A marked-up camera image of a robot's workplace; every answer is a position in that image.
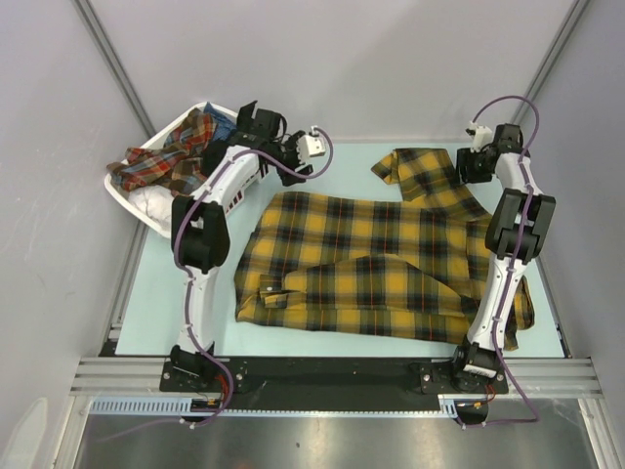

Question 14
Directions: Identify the white slotted cable duct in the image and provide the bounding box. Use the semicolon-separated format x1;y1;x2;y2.
90;397;457;418

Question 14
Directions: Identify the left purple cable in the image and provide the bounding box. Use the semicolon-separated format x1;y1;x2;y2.
100;125;336;432

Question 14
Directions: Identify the yellow plaid long sleeve shirt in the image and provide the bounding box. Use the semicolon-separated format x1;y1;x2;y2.
232;147;536;352

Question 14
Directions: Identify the corner aluminium post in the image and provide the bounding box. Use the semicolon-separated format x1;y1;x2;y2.
71;0;156;138
510;0;594;126

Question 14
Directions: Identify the blue shirt in basket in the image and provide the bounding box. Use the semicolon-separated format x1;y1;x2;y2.
204;103;237;143

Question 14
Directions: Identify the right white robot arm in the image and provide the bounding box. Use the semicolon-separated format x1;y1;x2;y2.
450;121;556;393

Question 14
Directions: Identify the right corner aluminium post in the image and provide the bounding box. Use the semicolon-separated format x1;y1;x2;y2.
510;0;594;126

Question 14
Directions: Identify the black shirt in basket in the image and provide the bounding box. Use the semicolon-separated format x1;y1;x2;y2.
200;100;260;172

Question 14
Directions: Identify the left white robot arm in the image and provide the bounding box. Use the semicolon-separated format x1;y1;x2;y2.
164;105;325;391

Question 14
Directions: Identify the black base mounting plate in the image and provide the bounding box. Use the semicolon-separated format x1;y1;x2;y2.
159;355;510;411

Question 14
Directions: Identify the left corner aluminium post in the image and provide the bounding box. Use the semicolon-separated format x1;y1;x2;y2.
71;0;156;138

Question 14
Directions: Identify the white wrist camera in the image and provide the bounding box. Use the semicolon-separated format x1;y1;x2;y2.
466;121;493;152
296;126;326;162

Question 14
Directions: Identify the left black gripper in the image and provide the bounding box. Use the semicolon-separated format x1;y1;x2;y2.
266;132;313;187

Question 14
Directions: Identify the aluminium frame rail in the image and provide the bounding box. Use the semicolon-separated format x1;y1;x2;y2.
71;357;604;399

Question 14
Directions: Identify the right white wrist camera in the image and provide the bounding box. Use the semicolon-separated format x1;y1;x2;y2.
466;121;493;152

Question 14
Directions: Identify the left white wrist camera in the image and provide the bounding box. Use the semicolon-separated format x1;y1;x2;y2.
296;126;326;162

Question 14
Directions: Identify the white shirt in basket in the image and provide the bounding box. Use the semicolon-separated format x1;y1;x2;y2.
128;186;174;225

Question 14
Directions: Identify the red plaid shirt in basket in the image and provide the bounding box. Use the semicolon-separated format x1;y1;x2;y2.
106;108;218;195

